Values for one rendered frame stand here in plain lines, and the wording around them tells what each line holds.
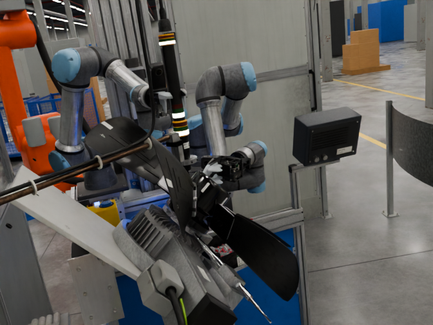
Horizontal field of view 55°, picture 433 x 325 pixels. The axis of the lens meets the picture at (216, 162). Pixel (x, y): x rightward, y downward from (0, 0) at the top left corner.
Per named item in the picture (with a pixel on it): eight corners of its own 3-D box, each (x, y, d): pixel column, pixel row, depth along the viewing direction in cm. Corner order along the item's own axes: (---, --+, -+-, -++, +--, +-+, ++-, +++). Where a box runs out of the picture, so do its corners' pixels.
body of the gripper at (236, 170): (232, 162, 139) (251, 152, 148) (211, 158, 144) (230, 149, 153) (233, 184, 141) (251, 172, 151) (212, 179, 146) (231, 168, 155)
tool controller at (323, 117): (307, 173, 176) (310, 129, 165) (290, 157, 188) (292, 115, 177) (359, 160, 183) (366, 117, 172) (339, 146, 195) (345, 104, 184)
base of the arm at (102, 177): (84, 183, 198) (79, 163, 195) (116, 176, 202) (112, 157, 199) (85, 193, 184) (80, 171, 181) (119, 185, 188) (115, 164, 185)
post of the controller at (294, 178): (294, 209, 182) (291, 166, 176) (291, 207, 184) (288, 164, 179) (301, 207, 182) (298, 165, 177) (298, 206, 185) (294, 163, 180)
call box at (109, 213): (78, 244, 152) (71, 216, 149) (78, 233, 161) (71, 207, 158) (122, 233, 156) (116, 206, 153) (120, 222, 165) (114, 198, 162)
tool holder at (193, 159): (182, 169, 118) (177, 135, 115) (164, 167, 122) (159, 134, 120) (202, 159, 125) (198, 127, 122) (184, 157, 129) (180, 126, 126)
